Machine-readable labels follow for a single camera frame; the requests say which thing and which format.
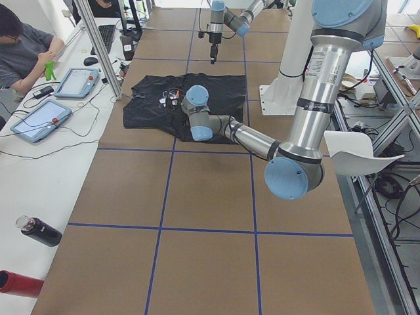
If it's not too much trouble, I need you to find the black computer mouse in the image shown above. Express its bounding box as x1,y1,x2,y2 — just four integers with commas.
83,56,98,66

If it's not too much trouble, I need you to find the green figurine toy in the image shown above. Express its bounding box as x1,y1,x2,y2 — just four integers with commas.
45,60,56,81

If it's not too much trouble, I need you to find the red cylinder bottle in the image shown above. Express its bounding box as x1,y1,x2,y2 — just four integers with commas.
1,270,44,298

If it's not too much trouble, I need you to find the aluminium frame post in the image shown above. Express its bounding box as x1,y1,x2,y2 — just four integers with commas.
74,0,123,100

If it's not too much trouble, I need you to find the black keyboard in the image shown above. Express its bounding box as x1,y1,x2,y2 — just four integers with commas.
98,24,116,53

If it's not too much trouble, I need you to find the far blue teach pendant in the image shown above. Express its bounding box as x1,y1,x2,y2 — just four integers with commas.
53,68,99,99

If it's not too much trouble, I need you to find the near blue teach pendant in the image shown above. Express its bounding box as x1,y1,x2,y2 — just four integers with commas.
10,100,73,143

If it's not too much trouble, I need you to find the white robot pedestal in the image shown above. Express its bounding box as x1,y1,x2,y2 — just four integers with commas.
259,0,314,116

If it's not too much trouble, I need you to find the blue teach pendant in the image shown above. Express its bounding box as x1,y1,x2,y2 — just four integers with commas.
53,68,99,99
10,100,73,143

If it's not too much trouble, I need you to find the white plastic chair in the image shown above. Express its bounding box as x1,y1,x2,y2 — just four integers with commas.
324,131,405,177

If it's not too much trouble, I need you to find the black graphic t-shirt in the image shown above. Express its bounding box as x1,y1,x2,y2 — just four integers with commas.
123,73,246,144

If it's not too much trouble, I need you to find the seated person grey shirt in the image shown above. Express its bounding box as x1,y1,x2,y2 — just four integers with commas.
1,5,64,98

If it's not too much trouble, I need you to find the black water bottle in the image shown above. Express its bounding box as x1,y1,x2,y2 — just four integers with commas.
15,215,62,247

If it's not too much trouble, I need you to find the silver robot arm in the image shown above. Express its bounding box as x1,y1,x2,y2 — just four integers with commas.
181,1,387,200
203,0,275,64

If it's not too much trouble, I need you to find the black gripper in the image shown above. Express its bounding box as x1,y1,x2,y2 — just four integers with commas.
208,32,222,64

